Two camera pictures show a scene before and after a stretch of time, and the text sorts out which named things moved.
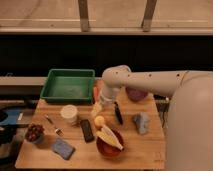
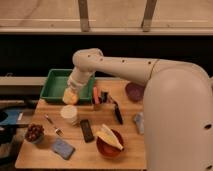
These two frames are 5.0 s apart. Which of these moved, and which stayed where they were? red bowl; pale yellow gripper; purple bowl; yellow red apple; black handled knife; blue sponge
Moved: pale yellow gripper; yellow red apple
Stayed: blue sponge; black handled knife; purple bowl; red bowl
